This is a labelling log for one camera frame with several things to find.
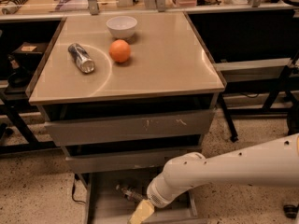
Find grey top drawer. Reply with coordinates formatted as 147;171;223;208
45;109;214;147

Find orange fruit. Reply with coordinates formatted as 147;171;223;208
109;39;131;63

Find grey drawer cabinet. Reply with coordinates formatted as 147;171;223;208
25;10;227;224

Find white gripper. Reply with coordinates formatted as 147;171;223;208
127;174;181;224

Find black cable on floor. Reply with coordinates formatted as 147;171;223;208
71;173;87;205

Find black office chair base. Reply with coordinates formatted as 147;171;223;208
283;204;298;219

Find white ceramic bowl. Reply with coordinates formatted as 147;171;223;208
107;16;137;39

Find clear plastic water bottle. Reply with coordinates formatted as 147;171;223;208
116;185;146;202

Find grey middle drawer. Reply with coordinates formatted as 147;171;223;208
63;146;201;174

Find silver blue drink can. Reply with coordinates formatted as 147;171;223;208
68;43;95;74

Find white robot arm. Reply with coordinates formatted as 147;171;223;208
128;134;299;224

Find open grey bottom drawer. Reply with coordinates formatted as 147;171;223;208
84;168;207;224

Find black box with label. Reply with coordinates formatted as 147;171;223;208
12;42;48;70

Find black coiled spring tool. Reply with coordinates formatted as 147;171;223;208
1;0;28;15

